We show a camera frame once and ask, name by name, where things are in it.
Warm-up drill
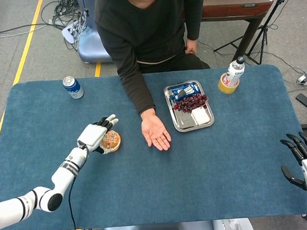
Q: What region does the tangled black cable bundle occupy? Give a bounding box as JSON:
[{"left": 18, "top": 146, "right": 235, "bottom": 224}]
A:
[{"left": 40, "top": 0, "right": 92, "bottom": 54}]

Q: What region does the blue felt table cover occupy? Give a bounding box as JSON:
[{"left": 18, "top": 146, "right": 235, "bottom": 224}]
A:
[{"left": 0, "top": 62, "right": 307, "bottom": 230}]

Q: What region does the white socket board with plugs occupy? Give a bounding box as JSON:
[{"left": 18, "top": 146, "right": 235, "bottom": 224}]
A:
[{"left": 60, "top": 21, "right": 86, "bottom": 45}]

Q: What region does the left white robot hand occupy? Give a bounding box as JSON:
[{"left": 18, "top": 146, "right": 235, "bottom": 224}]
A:
[{"left": 75, "top": 113, "right": 121, "bottom": 157}]

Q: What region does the small white packet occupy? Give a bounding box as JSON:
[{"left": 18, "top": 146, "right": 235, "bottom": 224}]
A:
[{"left": 190, "top": 107, "right": 212, "bottom": 126}]

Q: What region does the person's left hand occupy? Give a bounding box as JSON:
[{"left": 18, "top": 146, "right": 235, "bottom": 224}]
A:
[{"left": 184, "top": 38, "right": 200, "bottom": 55}]

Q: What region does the person's right forearm dark sleeve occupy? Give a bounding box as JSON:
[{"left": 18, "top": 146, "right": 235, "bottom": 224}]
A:
[{"left": 118, "top": 65, "right": 157, "bottom": 117}]

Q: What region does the light blue machine base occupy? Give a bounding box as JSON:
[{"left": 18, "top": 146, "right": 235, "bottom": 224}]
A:
[{"left": 74, "top": 0, "right": 114, "bottom": 65}]

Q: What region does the long yellow floor tape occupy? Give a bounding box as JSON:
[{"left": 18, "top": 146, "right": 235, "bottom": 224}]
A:
[{"left": 0, "top": 0, "right": 55, "bottom": 169}]

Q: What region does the brown pool table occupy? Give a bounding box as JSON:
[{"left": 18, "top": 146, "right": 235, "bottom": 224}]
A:
[{"left": 183, "top": 0, "right": 278, "bottom": 66}]

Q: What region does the person's right hand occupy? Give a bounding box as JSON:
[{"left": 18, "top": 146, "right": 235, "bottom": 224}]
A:
[{"left": 139, "top": 107, "right": 172, "bottom": 152}]

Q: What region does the round orange snack cup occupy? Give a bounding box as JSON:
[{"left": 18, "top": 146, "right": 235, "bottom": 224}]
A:
[{"left": 99, "top": 129, "right": 122, "bottom": 155}]

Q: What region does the black tripod stand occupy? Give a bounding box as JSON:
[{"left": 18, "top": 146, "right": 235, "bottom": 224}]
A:
[{"left": 210, "top": 0, "right": 299, "bottom": 68}]

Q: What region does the black smartphone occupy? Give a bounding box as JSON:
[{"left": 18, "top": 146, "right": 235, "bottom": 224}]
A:
[{"left": 295, "top": 93, "right": 307, "bottom": 111}]

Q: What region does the person in dark sweater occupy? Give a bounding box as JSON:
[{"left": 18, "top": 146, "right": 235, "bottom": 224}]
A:
[{"left": 93, "top": 0, "right": 210, "bottom": 76}]

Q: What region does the stainless steel tray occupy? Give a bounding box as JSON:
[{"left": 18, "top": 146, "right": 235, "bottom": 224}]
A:
[{"left": 163, "top": 78, "right": 216, "bottom": 134}]

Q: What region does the yellow tape roll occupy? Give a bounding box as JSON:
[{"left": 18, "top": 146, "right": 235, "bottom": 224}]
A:
[{"left": 216, "top": 72, "right": 241, "bottom": 95}]

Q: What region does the clear plastic water bottle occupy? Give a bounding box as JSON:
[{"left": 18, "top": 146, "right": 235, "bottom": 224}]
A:
[{"left": 221, "top": 56, "right": 247, "bottom": 88}]

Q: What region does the blue soda can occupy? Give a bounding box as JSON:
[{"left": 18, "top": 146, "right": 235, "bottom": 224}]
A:
[{"left": 62, "top": 75, "right": 85, "bottom": 100}]

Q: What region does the blue cookie packet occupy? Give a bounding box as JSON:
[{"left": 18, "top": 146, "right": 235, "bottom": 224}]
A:
[{"left": 168, "top": 82, "right": 200, "bottom": 102}]

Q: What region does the dark red grape bunch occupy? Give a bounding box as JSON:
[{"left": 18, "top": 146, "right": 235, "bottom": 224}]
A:
[{"left": 172, "top": 92, "right": 210, "bottom": 114}]

